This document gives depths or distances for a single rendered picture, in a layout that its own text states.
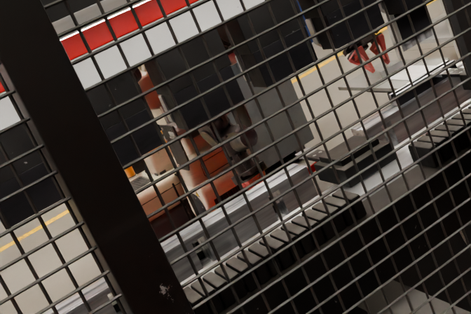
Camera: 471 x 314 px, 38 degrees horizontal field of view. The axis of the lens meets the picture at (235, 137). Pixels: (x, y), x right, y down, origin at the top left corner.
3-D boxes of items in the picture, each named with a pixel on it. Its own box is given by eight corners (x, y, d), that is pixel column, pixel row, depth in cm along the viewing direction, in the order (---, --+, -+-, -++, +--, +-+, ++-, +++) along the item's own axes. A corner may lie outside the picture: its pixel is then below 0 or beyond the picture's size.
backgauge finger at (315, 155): (324, 146, 157) (316, 127, 155) (397, 158, 133) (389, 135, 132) (282, 171, 152) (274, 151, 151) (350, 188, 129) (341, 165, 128)
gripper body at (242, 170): (251, 176, 189) (237, 153, 188) (233, 183, 197) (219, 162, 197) (267, 165, 192) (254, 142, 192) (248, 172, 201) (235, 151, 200)
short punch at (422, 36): (430, 35, 171) (418, -1, 169) (436, 34, 170) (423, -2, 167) (401, 52, 168) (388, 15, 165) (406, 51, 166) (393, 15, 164)
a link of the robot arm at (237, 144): (215, 113, 196) (198, 133, 192) (235, 101, 186) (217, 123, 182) (244, 141, 198) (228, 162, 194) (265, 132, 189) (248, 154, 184)
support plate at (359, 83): (385, 63, 199) (385, 59, 199) (450, 61, 176) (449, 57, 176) (338, 90, 193) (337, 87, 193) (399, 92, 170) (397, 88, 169)
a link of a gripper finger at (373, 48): (399, 53, 185) (378, 26, 187) (380, 64, 182) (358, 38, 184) (390, 65, 191) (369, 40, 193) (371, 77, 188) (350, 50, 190)
